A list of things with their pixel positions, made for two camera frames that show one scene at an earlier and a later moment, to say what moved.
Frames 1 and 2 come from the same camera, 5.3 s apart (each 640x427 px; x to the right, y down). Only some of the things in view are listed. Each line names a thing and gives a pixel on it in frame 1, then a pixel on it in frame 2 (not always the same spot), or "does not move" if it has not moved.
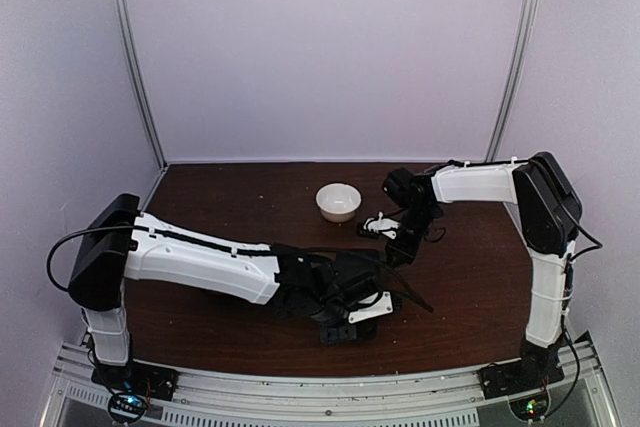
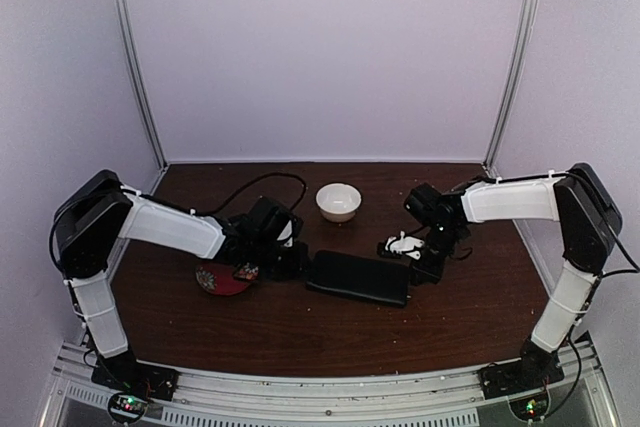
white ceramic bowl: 338,202 does not move
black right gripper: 409,252 -> 430,274
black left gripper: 331,336 -> 299,265
